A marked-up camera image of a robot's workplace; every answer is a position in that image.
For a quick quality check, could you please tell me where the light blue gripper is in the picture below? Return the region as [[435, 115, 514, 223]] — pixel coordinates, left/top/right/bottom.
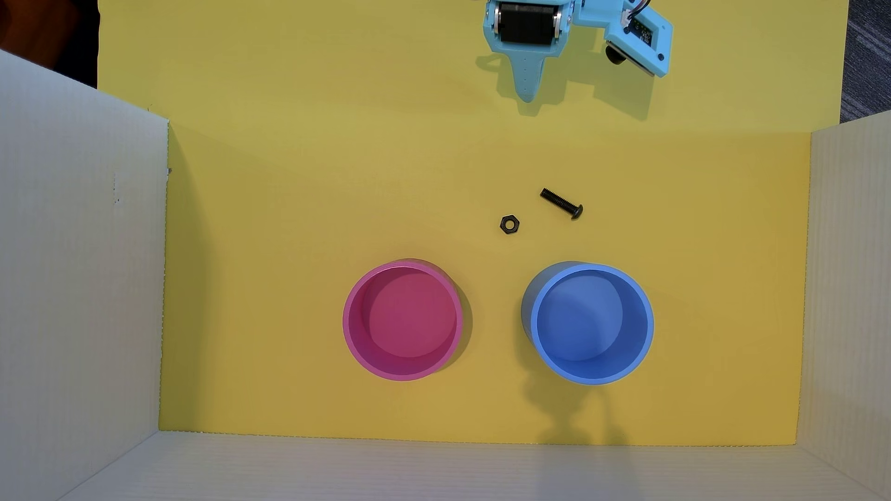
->
[[483, 0, 579, 104]]

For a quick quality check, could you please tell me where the black bolt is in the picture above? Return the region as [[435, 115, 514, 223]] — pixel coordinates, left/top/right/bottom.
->
[[539, 187, 584, 221]]

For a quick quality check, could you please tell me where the blue round cup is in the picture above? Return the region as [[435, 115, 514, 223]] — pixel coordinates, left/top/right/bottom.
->
[[521, 262, 655, 385]]

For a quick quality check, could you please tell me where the pink round cup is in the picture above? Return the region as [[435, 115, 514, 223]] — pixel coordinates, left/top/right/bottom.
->
[[342, 259, 466, 382]]

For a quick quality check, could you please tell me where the white corrugated board panel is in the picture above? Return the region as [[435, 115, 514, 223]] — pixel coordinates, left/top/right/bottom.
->
[[59, 429, 885, 501], [795, 110, 891, 499], [0, 49, 171, 501]]

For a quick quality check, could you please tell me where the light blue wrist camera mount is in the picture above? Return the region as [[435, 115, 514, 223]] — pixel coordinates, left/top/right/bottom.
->
[[574, 0, 675, 78]]

